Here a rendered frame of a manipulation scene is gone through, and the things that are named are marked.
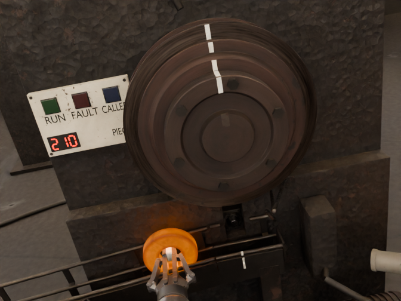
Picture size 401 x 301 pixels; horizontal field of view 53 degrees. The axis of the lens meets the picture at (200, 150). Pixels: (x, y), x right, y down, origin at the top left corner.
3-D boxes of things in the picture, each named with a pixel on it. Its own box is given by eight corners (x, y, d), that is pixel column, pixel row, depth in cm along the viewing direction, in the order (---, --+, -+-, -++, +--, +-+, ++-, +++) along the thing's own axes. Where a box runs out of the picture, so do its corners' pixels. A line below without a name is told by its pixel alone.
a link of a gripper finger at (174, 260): (172, 281, 101) (177, 280, 101) (170, 251, 111) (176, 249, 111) (175, 292, 103) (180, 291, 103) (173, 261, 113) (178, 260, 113)
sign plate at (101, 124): (51, 154, 113) (28, 92, 105) (142, 136, 113) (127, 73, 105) (49, 157, 111) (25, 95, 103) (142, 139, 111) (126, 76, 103)
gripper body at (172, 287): (159, 320, 99) (158, 291, 107) (193, 313, 99) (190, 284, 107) (152, 298, 95) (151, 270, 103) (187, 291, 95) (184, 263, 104)
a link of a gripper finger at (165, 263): (171, 293, 103) (166, 294, 103) (168, 262, 113) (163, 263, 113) (168, 282, 101) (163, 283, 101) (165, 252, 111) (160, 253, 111)
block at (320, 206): (301, 258, 131) (296, 196, 120) (325, 253, 131) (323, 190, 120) (312, 282, 121) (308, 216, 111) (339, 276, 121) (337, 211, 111)
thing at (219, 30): (148, 208, 113) (102, 39, 93) (312, 175, 114) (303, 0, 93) (147, 221, 107) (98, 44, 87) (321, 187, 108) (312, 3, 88)
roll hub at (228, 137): (176, 192, 100) (151, 83, 88) (287, 170, 100) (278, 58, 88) (178, 204, 95) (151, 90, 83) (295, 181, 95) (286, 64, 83)
